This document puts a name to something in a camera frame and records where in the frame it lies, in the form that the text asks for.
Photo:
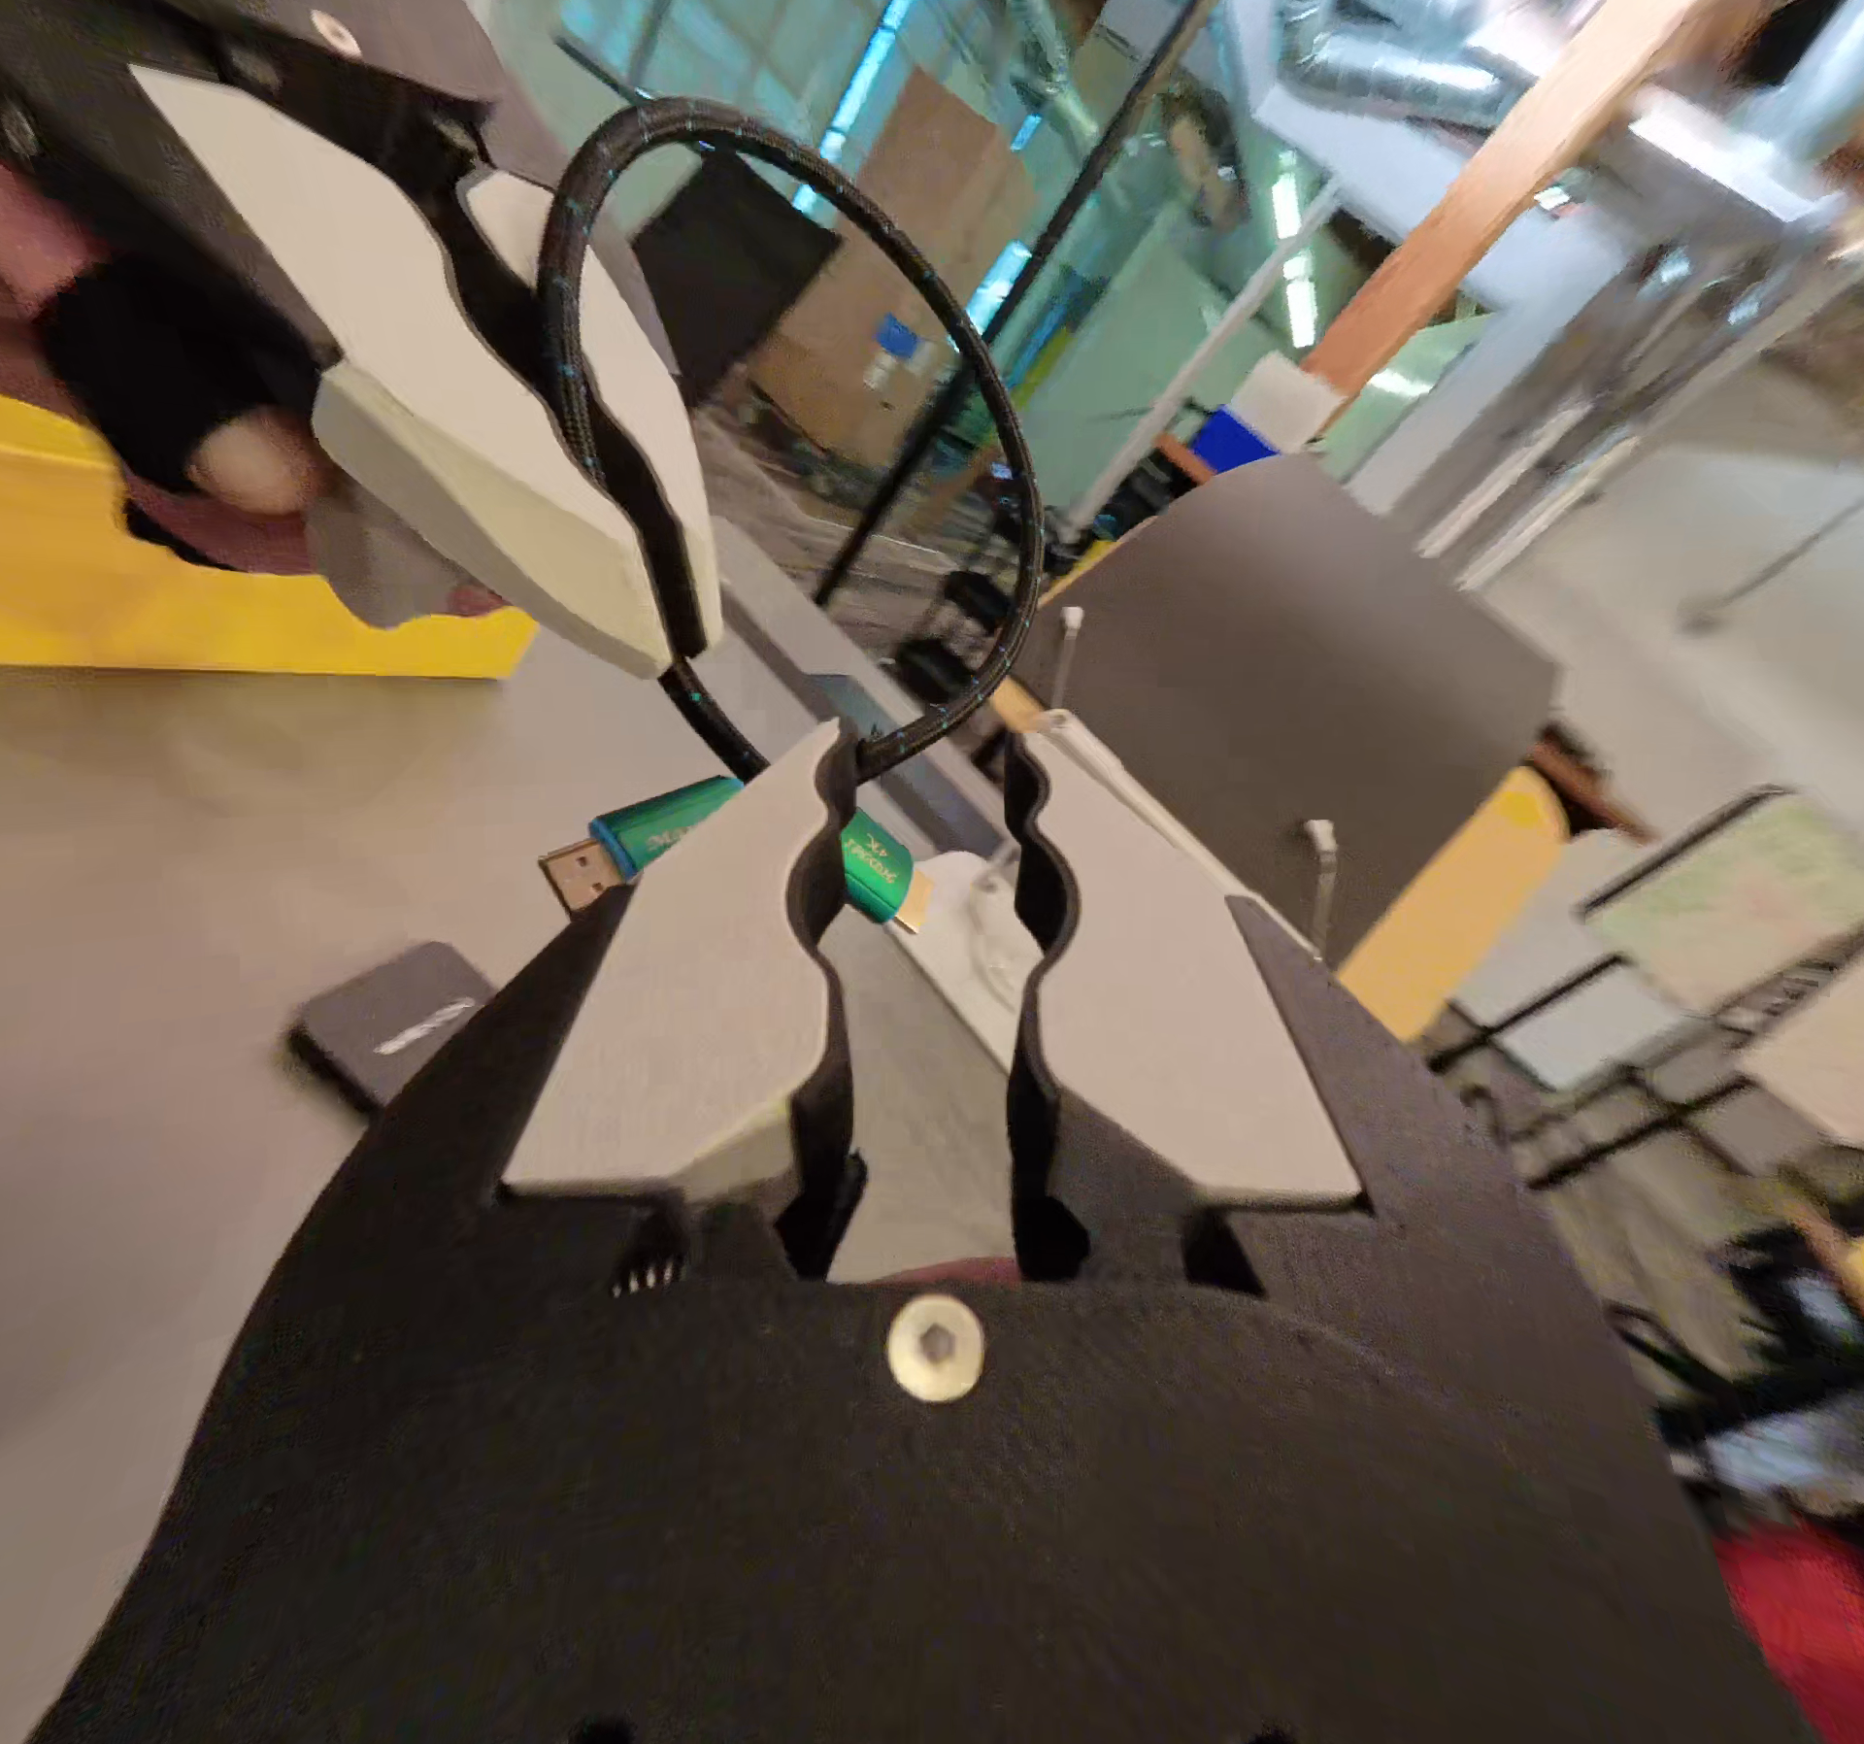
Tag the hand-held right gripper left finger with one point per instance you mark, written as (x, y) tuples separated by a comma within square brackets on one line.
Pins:
[(686, 1045)]

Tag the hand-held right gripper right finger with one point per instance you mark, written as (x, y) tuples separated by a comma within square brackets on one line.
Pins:
[(1194, 1045)]

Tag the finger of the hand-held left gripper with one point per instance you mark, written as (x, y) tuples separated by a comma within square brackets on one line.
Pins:
[(627, 375), (408, 317)]

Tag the black port adapter box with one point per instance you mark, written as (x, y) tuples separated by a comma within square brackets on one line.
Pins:
[(394, 1022)]

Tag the person's left hand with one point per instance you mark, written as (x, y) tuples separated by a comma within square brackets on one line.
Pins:
[(248, 462)]

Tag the black office chair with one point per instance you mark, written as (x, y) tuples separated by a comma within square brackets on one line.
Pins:
[(728, 272)]

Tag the yellow plastic bin stack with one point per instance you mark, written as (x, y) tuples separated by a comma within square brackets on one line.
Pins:
[(235, 608)]

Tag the black tilted board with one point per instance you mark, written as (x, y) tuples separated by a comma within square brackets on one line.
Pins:
[(1281, 638)]

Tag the whiteboard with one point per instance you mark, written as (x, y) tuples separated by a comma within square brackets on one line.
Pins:
[(1806, 1060), (1733, 901)]

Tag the red bin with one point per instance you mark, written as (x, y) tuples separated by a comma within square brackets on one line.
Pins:
[(1792, 1627)]

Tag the wooden beam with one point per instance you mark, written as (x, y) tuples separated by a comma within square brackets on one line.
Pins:
[(1488, 171)]

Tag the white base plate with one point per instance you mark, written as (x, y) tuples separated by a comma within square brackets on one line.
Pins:
[(962, 959)]

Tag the silver ceiling duct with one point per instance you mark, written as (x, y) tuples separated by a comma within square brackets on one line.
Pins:
[(1399, 26)]

